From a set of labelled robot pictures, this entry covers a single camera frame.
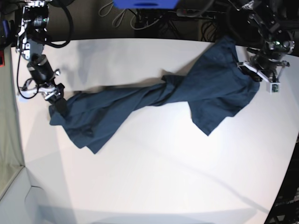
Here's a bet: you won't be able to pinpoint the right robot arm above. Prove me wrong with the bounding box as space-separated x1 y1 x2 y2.
16 0 74 117

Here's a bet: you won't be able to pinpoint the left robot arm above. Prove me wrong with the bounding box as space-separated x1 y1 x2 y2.
230 0 295 86

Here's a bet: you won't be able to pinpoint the blue box overhead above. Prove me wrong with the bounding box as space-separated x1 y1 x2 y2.
113 0 179 9

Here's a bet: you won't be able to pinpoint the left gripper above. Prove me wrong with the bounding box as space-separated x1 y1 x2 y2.
237 52 290 83

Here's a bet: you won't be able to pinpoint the grey cable loops on floor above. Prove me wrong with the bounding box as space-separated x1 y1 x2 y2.
98 0 131 28

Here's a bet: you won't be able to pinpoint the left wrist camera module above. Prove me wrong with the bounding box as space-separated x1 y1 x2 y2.
269 82 280 94

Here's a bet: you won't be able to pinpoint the black power strip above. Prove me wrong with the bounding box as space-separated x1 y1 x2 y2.
176 8 218 18

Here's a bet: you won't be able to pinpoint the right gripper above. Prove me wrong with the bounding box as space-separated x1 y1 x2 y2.
18 60 69 117

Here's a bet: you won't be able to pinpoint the blue tool handle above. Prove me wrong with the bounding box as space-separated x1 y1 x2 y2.
2 20 10 38

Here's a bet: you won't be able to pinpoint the red black device at edge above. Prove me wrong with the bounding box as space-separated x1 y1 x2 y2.
0 50 5 67

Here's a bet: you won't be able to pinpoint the dark blue t-shirt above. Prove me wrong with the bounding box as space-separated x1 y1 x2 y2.
49 37 260 153

